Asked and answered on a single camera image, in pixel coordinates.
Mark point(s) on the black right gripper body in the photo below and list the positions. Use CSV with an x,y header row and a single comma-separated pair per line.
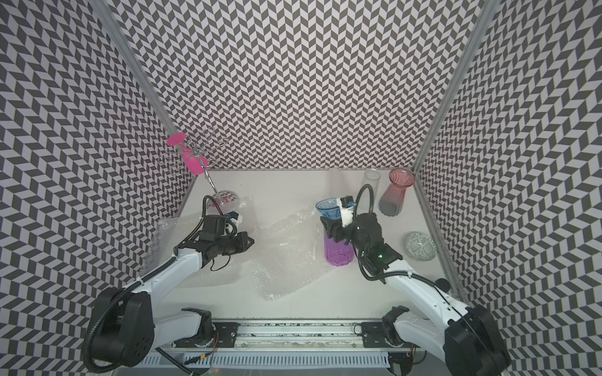
x,y
349,233

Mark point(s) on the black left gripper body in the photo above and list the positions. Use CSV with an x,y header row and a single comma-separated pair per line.
x,y
227,244

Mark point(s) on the blue purple vase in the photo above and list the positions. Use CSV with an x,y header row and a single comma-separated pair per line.
x,y
336,253

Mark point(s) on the pink vase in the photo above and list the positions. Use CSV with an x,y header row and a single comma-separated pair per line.
x,y
392,201

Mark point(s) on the clear glass vase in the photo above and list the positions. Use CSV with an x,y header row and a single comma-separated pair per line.
x,y
371,178

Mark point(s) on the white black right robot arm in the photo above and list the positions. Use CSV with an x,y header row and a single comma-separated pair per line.
x,y
466,338

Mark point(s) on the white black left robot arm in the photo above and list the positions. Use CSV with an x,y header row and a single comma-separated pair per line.
x,y
139,300

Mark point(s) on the green patterned bowl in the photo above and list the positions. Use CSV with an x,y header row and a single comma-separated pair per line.
x,y
420,247

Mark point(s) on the pink plastic wine glass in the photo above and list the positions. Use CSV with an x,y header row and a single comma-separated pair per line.
x,y
194,160

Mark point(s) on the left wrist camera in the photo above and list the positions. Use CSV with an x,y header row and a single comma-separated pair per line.
x,y
235,217

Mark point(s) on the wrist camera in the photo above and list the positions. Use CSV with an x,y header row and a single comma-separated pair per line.
x,y
347,206
235,217

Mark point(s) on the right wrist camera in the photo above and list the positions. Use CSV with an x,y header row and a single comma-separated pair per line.
x,y
347,206

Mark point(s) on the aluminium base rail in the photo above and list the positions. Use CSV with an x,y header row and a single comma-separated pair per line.
x,y
296,336

